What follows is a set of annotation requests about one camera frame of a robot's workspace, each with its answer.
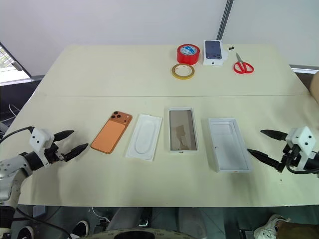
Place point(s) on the white plastic tray insert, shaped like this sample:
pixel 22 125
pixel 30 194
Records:
pixel 144 138

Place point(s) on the small black clip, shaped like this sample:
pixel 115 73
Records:
pixel 231 47

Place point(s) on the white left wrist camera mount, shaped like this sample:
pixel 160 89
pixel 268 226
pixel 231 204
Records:
pixel 41 139

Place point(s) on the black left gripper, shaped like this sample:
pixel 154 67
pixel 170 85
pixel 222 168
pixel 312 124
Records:
pixel 52 154

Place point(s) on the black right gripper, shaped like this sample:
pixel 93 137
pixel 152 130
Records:
pixel 291 154

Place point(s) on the orange smartphone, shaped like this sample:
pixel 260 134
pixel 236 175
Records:
pixel 111 134

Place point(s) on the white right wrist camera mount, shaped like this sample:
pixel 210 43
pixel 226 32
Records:
pixel 302 140

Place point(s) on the yellow tape roll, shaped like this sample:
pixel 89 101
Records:
pixel 174 73

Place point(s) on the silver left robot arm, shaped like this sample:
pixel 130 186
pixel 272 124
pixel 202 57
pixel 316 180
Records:
pixel 15 171

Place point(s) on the red tape roll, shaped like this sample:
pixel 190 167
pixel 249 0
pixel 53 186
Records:
pixel 188 57

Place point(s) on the grey vertical wall strip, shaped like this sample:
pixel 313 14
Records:
pixel 224 20

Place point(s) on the white sneaker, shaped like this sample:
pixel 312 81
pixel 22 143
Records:
pixel 270 226

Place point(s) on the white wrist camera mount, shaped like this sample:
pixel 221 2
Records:
pixel 302 140
pixel 41 139

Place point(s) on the grey window frame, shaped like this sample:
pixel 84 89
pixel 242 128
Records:
pixel 15 63

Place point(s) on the white box with dark phone print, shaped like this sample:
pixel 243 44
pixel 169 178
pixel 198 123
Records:
pixel 213 51

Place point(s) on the white phone box lid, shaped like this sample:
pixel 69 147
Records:
pixel 229 147

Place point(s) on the brown trouser leg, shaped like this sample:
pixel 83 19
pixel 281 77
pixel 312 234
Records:
pixel 299 231

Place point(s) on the white phone box base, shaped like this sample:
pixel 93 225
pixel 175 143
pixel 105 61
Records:
pixel 182 129

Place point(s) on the black shoe with white sole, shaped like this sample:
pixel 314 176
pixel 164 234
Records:
pixel 26 232
pixel 80 229

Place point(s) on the grey wall ledge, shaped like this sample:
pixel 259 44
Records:
pixel 305 69

